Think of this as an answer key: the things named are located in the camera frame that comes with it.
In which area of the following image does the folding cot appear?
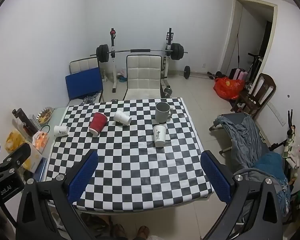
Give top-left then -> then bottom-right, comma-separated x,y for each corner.
209,112 -> 271,156

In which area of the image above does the white weight bench rack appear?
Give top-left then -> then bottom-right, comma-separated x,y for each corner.
108,27 -> 175,93

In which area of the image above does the red plastic bag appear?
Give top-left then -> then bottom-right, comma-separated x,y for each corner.
213,77 -> 246,100

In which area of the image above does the grey cloth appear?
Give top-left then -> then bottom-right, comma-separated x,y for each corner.
213,116 -> 271,168

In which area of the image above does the black white checkered tablecloth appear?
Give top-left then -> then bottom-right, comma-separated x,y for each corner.
45,97 -> 214,212

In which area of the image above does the dark glass bottle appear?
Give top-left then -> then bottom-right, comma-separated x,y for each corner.
12,108 -> 40,136

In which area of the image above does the long black barbell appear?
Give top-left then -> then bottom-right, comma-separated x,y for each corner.
90,43 -> 189,63

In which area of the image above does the brown slipper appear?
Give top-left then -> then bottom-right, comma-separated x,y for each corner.
136,226 -> 151,240

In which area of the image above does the tall white printed cup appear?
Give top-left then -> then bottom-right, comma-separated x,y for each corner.
153,124 -> 167,147

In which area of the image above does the blue board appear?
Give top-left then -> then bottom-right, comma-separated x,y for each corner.
65,68 -> 104,102

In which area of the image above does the black tripod stand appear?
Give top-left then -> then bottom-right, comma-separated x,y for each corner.
270,109 -> 298,153

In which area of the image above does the white wall strip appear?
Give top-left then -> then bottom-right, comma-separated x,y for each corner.
267,102 -> 287,126

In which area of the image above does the door frame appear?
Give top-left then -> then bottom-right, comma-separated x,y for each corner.
218,0 -> 278,87

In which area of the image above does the bowl of food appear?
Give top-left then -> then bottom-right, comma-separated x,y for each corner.
37,107 -> 54,125

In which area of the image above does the glass side table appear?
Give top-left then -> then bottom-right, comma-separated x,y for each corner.
39,106 -> 68,160

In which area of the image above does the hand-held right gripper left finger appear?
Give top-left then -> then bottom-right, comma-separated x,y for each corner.
16,151 -> 99,240

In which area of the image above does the teal knitted blanket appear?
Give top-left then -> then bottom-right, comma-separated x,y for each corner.
251,152 -> 291,213

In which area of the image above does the dark wooden chair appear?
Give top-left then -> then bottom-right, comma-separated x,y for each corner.
231,73 -> 277,119

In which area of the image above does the white cardboard box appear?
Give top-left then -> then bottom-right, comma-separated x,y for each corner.
22,142 -> 43,173

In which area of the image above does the blue book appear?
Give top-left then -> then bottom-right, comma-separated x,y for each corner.
36,157 -> 50,182

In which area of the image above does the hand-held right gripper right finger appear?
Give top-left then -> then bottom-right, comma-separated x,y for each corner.
201,150 -> 290,240

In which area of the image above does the white padded chair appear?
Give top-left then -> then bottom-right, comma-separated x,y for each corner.
122,54 -> 166,101
69,57 -> 100,74

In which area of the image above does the small white printed cup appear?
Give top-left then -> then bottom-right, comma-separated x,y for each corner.
54,125 -> 70,138

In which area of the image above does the plain white paper cup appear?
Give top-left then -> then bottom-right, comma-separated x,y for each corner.
113,110 -> 132,126

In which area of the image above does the orange plastic bag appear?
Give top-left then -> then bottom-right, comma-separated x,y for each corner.
32,131 -> 49,153

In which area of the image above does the short black barbell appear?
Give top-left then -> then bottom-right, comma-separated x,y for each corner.
183,66 -> 223,80

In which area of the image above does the black kick scooter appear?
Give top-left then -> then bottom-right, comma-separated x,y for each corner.
247,52 -> 262,83

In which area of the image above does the pink suitcase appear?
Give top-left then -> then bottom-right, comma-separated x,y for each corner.
229,68 -> 248,82

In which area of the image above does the grey ceramic mug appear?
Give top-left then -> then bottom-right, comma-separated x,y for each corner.
155,102 -> 174,124

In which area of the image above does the red paper cup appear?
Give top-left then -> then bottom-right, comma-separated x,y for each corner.
88,112 -> 108,137

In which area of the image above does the yellow snack bag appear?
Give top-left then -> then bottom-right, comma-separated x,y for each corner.
5,129 -> 32,171

